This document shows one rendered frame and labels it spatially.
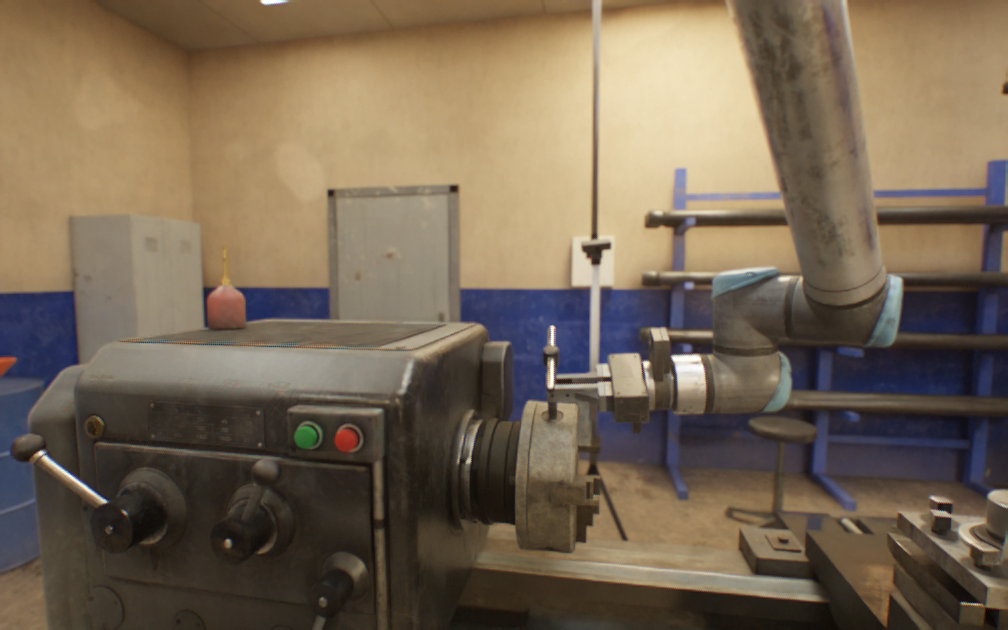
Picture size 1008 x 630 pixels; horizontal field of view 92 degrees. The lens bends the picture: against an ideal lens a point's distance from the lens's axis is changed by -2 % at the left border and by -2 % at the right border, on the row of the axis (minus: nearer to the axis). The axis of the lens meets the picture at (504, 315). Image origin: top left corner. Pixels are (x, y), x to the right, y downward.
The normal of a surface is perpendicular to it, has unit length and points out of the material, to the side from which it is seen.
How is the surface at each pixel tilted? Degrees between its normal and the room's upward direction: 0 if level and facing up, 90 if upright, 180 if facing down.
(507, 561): 48
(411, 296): 90
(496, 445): 41
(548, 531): 111
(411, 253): 90
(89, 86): 90
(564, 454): 55
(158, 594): 90
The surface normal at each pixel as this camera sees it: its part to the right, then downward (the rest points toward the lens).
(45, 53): 0.98, 0.01
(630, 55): -0.18, 0.07
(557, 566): -0.14, -0.61
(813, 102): -0.17, 0.72
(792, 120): -0.54, 0.75
